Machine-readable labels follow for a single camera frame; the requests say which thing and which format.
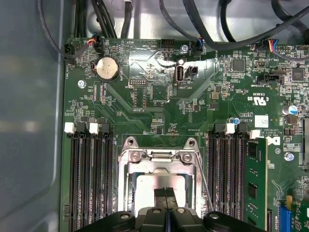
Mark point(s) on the large blue-top capacitor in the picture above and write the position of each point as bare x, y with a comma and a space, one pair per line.
290, 109

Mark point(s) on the black PC case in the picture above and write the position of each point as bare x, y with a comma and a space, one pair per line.
29, 120

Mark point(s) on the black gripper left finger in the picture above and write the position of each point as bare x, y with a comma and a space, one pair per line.
157, 220

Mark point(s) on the green RAM stick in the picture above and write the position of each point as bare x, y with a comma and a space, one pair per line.
256, 181

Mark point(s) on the small blue-top capacitor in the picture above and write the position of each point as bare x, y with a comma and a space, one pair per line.
233, 120

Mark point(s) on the silver coin battery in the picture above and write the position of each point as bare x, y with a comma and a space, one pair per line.
108, 68

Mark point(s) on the internal USB port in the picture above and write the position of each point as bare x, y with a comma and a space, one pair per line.
179, 75

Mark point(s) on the silver green CPU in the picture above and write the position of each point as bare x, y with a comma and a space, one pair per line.
159, 181

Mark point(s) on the CPU socket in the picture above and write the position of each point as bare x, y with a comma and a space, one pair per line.
130, 142

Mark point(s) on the black expansion slot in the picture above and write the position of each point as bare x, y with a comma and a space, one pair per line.
269, 221

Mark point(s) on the thin metal locking lever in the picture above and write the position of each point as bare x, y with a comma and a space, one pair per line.
202, 178

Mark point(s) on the metal socket cover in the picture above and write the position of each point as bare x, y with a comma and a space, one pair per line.
126, 174

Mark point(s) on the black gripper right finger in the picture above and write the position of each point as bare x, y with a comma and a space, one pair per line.
178, 221

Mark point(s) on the green motherboard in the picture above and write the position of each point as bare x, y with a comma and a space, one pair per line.
193, 108

